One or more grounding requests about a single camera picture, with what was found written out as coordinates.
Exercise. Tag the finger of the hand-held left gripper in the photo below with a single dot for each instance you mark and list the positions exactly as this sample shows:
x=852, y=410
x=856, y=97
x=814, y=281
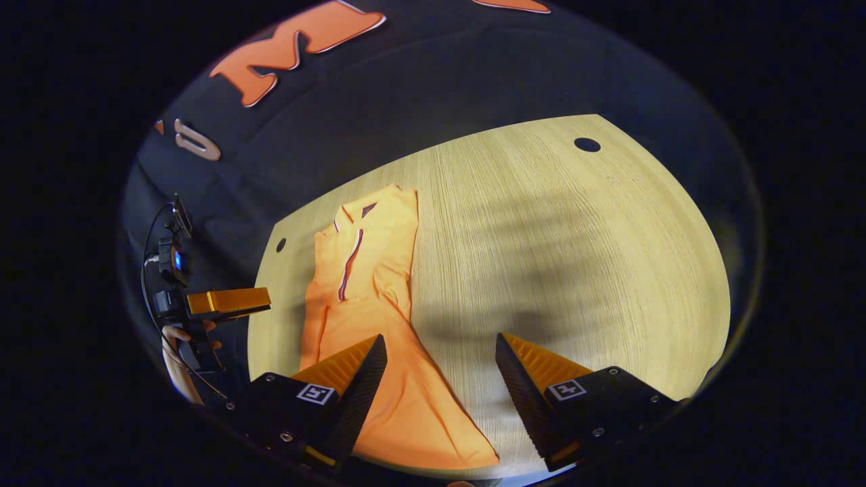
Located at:
x=226, y=301

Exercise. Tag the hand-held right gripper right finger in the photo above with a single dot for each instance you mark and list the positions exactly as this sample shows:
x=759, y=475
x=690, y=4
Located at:
x=524, y=406

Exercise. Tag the orange T-shirt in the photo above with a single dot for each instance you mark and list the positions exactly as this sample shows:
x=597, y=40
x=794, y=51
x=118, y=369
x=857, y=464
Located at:
x=379, y=297

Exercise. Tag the black backdrop cloth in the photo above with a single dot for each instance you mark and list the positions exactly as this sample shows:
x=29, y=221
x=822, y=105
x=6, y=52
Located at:
x=406, y=88

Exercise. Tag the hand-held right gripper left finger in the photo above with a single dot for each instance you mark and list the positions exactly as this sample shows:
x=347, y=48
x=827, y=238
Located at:
x=355, y=406

